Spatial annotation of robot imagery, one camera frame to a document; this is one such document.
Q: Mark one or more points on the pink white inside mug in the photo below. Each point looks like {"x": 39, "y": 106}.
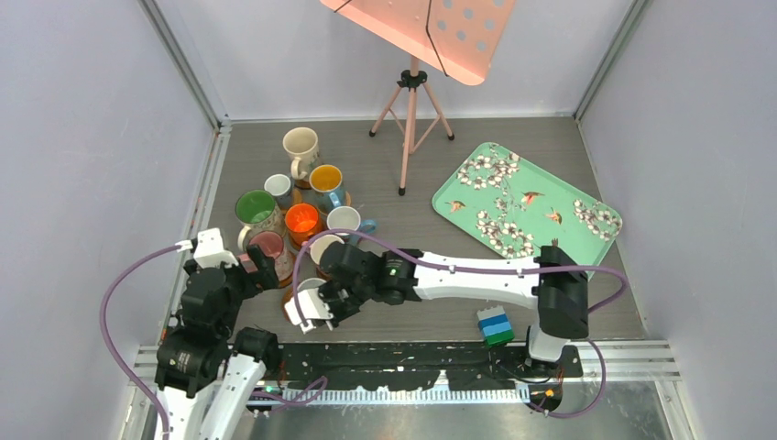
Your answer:
{"x": 319, "y": 246}

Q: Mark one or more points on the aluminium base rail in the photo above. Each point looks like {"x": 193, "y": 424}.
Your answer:
{"x": 472, "y": 377}

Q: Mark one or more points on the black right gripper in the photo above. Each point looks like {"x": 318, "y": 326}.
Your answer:
{"x": 338, "y": 314}

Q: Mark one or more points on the mint green floral tray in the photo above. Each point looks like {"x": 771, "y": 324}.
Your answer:
{"x": 514, "y": 208}

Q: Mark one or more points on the light plain wooden coaster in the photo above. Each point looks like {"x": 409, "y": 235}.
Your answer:
{"x": 297, "y": 196}

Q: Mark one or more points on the ridged brown coaster back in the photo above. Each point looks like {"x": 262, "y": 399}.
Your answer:
{"x": 302, "y": 184}

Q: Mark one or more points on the white inside teal mug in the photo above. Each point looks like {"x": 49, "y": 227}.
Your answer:
{"x": 348, "y": 218}

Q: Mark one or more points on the pink inside floral mug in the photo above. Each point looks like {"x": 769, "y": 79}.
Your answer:
{"x": 273, "y": 245}

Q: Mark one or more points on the pink music stand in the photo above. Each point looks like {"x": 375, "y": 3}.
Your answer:
{"x": 457, "y": 38}

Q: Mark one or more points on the orange mug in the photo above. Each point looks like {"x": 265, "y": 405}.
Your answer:
{"x": 303, "y": 221}

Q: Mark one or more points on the yellow inside blue mug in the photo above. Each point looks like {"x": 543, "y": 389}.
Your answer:
{"x": 327, "y": 181}

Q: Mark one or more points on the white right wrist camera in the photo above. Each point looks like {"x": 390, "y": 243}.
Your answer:
{"x": 308, "y": 311}

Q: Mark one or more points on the blue green toy brick stack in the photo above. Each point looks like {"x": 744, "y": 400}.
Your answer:
{"x": 495, "y": 326}

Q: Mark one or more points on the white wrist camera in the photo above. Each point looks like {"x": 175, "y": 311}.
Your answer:
{"x": 208, "y": 249}
{"x": 308, "y": 311}

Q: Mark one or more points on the green inside cream mug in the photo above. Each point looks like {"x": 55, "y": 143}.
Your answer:
{"x": 258, "y": 211}

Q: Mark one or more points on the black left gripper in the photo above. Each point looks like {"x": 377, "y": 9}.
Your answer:
{"x": 266, "y": 276}

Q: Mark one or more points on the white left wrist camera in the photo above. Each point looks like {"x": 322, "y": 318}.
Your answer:
{"x": 208, "y": 249}

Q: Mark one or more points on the small blue patterned mug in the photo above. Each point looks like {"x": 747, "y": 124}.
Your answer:
{"x": 280, "y": 187}

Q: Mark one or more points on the cream shell pattern mug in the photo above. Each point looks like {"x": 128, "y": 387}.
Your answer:
{"x": 302, "y": 146}

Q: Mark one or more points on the peach mug white inside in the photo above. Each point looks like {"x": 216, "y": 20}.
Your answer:
{"x": 311, "y": 283}

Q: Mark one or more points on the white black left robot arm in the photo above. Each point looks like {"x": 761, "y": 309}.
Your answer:
{"x": 206, "y": 368}

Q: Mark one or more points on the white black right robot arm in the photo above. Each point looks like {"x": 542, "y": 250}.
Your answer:
{"x": 549, "y": 285}

